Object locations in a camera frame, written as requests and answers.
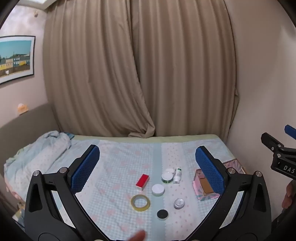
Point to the pink cardboard box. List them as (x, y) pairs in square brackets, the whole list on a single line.
[(233, 165)]

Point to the silver round tin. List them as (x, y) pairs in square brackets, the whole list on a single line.
[(179, 204)]

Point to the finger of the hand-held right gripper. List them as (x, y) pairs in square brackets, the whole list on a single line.
[(291, 132), (270, 140)]

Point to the person's right hand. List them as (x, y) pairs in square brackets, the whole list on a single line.
[(289, 194)]

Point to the white plastic bottle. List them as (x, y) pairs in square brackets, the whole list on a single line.
[(177, 175)]

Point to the red and white box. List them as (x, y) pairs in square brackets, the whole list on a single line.
[(141, 182)]

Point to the black round cap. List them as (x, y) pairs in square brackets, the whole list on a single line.
[(162, 214)]

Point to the person's left hand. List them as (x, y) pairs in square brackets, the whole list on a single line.
[(137, 236)]

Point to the crumpled light blue blanket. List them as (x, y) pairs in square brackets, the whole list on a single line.
[(39, 155)]

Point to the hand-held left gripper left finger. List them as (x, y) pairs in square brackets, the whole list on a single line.
[(85, 169)]

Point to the green label jar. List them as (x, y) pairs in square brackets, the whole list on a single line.
[(167, 178)]

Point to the small orange figurine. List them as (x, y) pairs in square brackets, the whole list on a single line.
[(22, 108)]

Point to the framed wall poster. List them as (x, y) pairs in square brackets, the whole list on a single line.
[(16, 58)]

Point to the white round jar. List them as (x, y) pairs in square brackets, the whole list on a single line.
[(158, 189)]

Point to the yellow tape roll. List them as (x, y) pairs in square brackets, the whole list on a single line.
[(133, 204)]

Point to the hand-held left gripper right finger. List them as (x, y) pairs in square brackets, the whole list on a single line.
[(209, 169)]

